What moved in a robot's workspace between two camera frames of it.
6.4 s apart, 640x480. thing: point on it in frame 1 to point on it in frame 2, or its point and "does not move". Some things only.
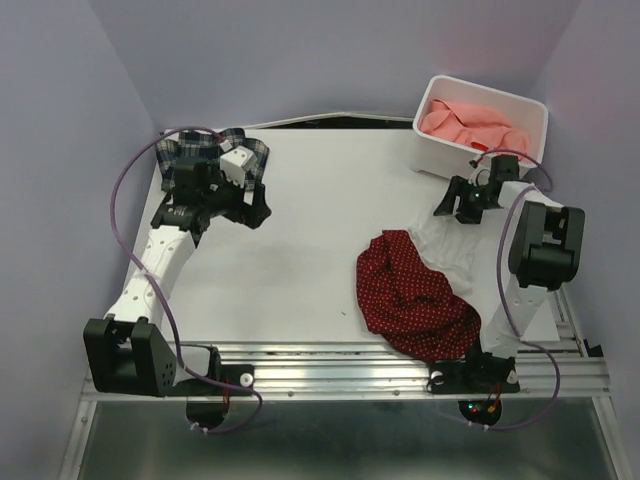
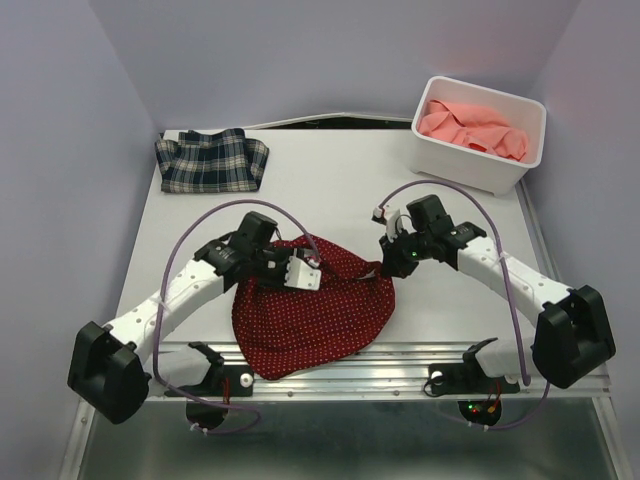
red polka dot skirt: x=408 y=305 to x=288 y=330
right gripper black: x=459 y=187 to x=392 y=263
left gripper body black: x=225 y=198 to x=270 y=266
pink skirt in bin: x=481 y=128 does not move
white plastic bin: x=433 y=153 does not move
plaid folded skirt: x=204 y=145 does not move
